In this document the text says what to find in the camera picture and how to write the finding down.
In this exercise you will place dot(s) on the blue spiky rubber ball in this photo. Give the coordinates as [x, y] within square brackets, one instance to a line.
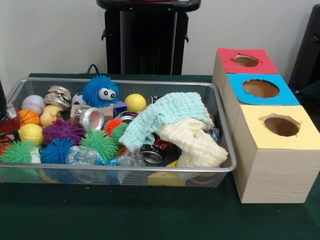
[57, 151]

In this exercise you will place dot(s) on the yellow duck plush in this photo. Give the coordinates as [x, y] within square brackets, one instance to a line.
[50, 115]

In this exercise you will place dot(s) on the cream knitted cloth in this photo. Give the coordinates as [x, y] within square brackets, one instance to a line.
[200, 147]

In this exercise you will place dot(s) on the white baseball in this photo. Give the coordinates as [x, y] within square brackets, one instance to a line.
[33, 105]

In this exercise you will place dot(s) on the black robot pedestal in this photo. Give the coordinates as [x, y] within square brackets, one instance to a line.
[140, 37]

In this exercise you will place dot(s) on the yellow tennis ball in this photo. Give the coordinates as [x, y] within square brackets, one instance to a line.
[31, 133]

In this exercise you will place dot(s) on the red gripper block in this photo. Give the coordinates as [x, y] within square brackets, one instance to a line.
[10, 125]

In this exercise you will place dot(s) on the purple spiky ball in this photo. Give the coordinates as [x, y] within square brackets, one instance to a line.
[63, 131]

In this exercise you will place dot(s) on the mint knitted cloth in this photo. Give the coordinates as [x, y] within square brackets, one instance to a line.
[170, 107]

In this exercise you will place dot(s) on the green spiky rubber ball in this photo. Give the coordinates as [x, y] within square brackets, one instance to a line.
[20, 152]

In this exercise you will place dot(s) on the black flat panel stand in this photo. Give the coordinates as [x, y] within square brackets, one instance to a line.
[310, 50]

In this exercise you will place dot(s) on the wooden box with three holes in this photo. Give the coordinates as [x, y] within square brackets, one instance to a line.
[275, 175]

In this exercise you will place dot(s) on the orange toy basketball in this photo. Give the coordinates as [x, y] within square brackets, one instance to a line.
[30, 117]

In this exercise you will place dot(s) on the blue fuzzy ball with eyes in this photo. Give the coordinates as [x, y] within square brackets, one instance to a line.
[95, 90]

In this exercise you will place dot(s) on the green cloth covered side table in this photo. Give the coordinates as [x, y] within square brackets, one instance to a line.
[312, 92]

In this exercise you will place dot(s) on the dark green tablecloth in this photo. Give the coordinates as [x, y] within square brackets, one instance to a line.
[150, 212]

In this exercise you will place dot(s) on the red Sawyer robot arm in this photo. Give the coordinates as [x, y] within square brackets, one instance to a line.
[2, 100]

